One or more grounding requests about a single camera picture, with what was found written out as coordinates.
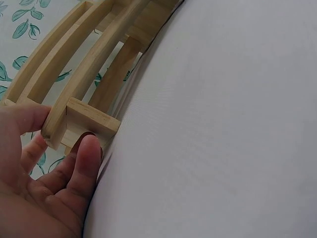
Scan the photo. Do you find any person's left hand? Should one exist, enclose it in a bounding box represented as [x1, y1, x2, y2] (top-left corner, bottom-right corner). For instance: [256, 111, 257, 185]
[0, 103, 104, 238]

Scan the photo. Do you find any light wooden slatted rack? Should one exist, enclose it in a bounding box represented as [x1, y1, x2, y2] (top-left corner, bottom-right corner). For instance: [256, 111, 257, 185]
[0, 0, 181, 159]

